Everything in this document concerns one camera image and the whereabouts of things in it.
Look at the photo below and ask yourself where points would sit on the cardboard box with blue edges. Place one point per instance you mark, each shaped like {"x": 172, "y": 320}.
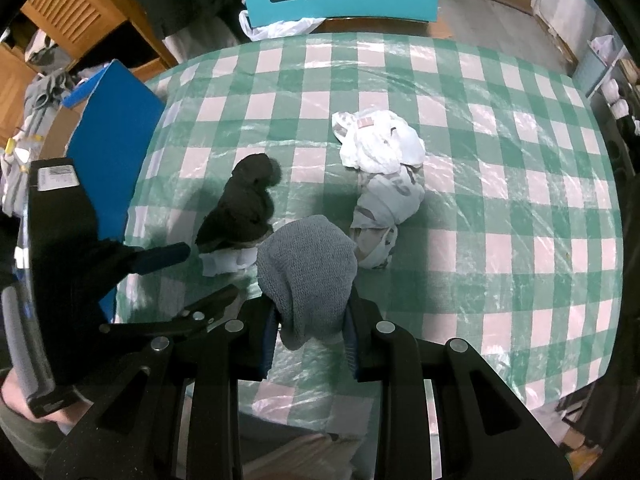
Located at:
{"x": 110, "y": 125}

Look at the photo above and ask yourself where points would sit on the grey clothes pile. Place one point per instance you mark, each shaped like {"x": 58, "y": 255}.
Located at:
{"x": 47, "y": 92}

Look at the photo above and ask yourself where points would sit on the white patterned cloth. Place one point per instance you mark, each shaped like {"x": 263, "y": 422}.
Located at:
{"x": 385, "y": 205}

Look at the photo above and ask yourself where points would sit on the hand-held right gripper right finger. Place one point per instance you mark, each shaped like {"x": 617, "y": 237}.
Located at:
{"x": 352, "y": 350}

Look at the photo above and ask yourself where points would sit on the person's left forearm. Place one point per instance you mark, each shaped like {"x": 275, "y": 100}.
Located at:
{"x": 20, "y": 440}

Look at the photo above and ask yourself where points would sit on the white cloth with pink patch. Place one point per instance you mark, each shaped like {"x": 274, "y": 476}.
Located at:
{"x": 380, "y": 142}

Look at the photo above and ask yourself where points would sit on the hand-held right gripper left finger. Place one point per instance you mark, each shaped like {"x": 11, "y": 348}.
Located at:
{"x": 269, "y": 340}

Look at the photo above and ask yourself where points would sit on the light blue bin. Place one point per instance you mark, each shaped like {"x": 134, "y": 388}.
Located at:
{"x": 597, "y": 67}

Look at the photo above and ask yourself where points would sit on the grey sock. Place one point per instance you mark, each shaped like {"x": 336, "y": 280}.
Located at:
{"x": 310, "y": 265}

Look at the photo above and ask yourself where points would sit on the person's left hand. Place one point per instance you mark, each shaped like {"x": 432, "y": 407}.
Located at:
{"x": 55, "y": 416}

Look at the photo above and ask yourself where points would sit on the plain brown cardboard box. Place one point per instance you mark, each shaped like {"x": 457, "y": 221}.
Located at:
{"x": 380, "y": 25}

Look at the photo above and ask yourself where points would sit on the metal shoe rack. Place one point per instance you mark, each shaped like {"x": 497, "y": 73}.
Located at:
{"x": 622, "y": 110}

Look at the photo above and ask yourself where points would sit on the white plastic bag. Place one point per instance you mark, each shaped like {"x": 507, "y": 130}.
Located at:
{"x": 280, "y": 27}

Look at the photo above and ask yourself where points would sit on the green white checked tablecloth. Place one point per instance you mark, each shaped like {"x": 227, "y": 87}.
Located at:
{"x": 500, "y": 210}

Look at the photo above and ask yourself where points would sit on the small white sock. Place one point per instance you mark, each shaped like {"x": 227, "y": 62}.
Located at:
{"x": 227, "y": 261}

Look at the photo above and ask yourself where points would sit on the wooden cabinet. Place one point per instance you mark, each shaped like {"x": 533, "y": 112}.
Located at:
{"x": 70, "y": 5}

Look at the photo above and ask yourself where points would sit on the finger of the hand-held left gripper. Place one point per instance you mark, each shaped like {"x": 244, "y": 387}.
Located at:
{"x": 160, "y": 256}
{"x": 200, "y": 310}

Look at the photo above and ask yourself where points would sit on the black sock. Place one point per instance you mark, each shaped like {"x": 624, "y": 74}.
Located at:
{"x": 240, "y": 205}

